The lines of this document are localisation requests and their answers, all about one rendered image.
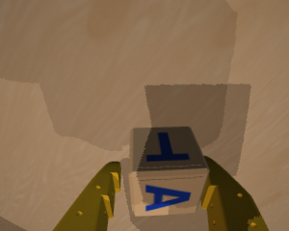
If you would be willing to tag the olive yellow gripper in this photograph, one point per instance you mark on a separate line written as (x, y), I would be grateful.
(229, 206)

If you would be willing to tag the beige block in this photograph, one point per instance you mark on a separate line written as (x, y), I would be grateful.
(167, 171)

